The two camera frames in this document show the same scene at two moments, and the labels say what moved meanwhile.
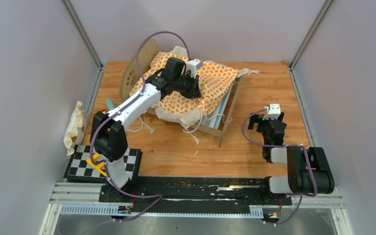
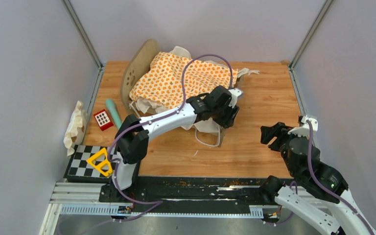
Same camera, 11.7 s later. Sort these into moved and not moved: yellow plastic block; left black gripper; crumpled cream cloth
Moved: left black gripper
Not moved: yellow plastic block; crumpled cream cloth
